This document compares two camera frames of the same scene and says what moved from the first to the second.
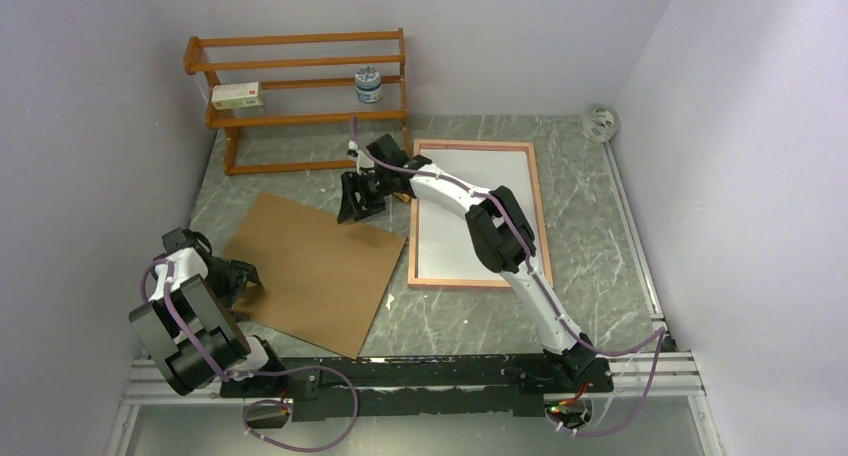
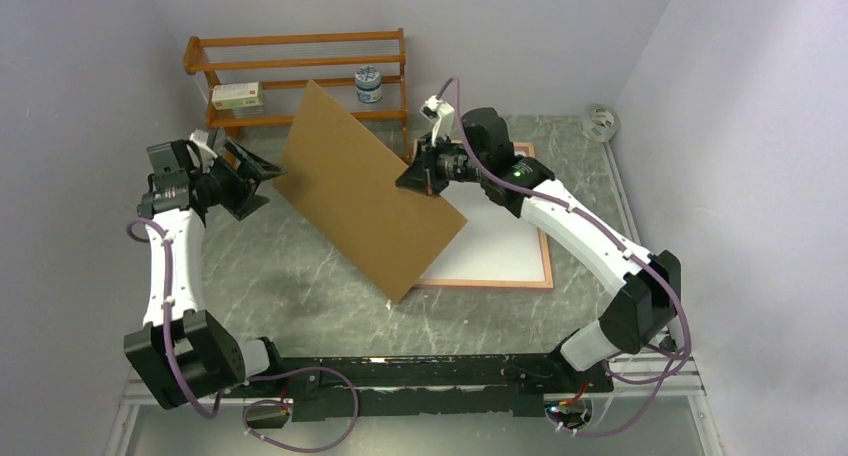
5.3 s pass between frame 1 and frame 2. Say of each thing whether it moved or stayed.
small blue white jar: stayed
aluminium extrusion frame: stayed
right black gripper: moved
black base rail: stayed
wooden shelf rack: stayed
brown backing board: moved
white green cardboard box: stayed
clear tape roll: stayed
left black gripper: moved
